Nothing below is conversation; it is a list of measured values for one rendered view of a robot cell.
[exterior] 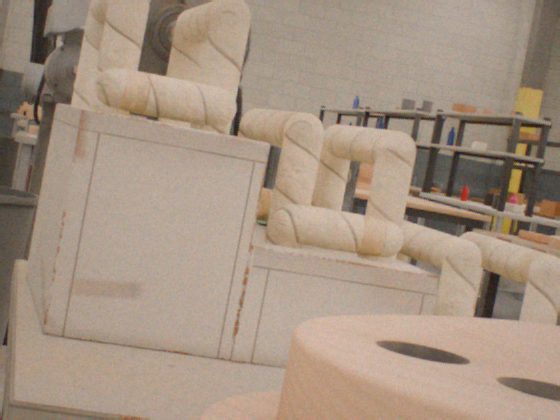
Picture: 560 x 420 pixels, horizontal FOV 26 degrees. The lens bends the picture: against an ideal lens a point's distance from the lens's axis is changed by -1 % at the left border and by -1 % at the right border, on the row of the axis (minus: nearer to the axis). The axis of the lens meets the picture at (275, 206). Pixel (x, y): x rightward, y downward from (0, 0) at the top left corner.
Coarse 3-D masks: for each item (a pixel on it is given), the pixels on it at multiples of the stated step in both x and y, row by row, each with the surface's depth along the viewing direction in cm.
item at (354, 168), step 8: (272, 152) 205; (272, 160) 205; (352, 160) 207; (272, 168) 205; (352, 168) 208; (264, 176) 207; (272, 176) 205; (352, 176) 208; (264, 184) 206; (272, 184) 205; (352, 184) 208; (344, 192) 208; (352, 192) 208; (344, 200) 208; (352, 200) 209; (344, 208) 208
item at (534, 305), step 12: (528, 276) 106; (540, 276) 104; (552, 276) 104; (528, 288) 105; (540, 288) 104; (552, 288) 104; (528, 300) 105; (540, 300) 104; (552, 300) 104; (528, 312) 105; (540, 312) 104; (552, 312) 105; (552, 324) 105
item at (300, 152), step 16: (288, 144) 98; (304, 144) 98; (320, 144) 98; (288, 160) 98; (304, 160) 98; (288, 176) 98; (304, 176) 98; (288, 192) 98; (304, 192) 98; (272, 208) 99; (272, 240) 98
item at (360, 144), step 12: (324, 132) 117; (336, 132) 113; (348, 132) 110; (360, 132) 107; (372, 132) 105; (384, 132) 102; (396, 132) 101; (324, 144) 116; (336, 144) 112; (348, 144) 109; (360, 144) 106; (372, 144) 103; (384, 144) 100; (396, 144) 100; (408, 144) 100; (336, 156) 115; (348, 156) 110; (360, 156) 106; (372, 156) 103
